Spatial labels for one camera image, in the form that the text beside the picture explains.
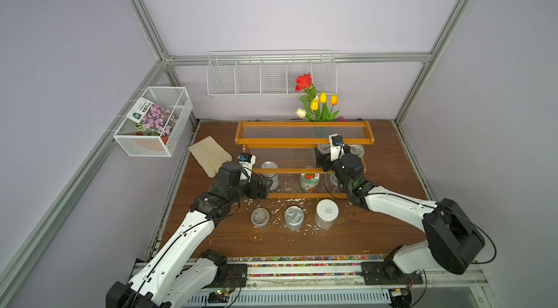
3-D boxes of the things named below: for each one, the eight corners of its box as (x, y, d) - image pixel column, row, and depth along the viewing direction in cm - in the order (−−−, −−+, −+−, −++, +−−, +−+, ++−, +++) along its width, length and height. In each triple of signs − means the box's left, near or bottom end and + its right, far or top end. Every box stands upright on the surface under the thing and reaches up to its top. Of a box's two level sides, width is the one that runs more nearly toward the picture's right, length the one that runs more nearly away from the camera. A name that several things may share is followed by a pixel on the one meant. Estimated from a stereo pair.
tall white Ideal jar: (315, 229, 86) (317, 220, 78) (313, 209, 91) (315, 199, 83) (335, 229, 86) (340, 220, 78) (333, 209, 91) (337, 199, 83)
